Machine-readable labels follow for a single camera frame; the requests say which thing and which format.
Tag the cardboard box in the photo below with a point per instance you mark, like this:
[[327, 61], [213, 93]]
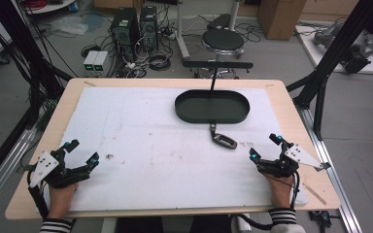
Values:
[[280, 17]]

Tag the person's left leg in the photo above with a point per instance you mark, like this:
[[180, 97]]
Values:
[[139, 225]]

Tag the clear plastic bag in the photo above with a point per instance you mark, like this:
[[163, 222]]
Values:
[[69, 26]]

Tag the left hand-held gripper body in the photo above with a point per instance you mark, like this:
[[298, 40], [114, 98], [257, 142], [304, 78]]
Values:
[[53, 173]]

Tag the person's right leg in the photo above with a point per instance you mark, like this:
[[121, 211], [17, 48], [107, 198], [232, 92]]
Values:
[[210, 225]]

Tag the white board with equipment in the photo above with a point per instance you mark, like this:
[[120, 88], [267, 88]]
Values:
[[341, 48]]

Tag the white foam mat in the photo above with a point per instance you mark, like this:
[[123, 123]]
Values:
[[162, 168]]

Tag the white power supply unit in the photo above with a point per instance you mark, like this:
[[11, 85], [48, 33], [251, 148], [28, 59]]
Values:
[[100, 61], [90, 60]]

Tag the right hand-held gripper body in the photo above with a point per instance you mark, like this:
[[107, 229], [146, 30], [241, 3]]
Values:
[[280, 166]]

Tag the thin wooden stick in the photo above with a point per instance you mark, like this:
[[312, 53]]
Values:
[[314, 193]]

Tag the black computer tower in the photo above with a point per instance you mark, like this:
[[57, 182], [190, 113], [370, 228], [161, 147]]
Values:
[[149, 26], [124, 32]]

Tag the aluminium rail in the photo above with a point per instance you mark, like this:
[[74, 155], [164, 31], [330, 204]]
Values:
[[3, 168], [330, 168]]

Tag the black stand with oval tray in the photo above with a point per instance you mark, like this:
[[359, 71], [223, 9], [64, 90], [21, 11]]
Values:
[[212, 108]]

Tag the person's right hand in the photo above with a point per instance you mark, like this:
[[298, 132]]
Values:
[[280, 192]]

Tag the person's left hand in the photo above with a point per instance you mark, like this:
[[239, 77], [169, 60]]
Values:
[[60, 199]]

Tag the person's leg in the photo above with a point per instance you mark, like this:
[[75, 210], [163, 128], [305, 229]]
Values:
[[210, 225], [139, 225]]

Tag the black metal frame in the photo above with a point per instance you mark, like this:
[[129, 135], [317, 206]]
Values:
[[333, 55], [29, 51]]

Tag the black round stool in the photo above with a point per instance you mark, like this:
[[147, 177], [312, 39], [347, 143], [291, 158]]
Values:
[[222, 40]]

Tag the white desk leg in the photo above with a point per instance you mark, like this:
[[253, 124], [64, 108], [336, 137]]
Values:
[[182, 35]]

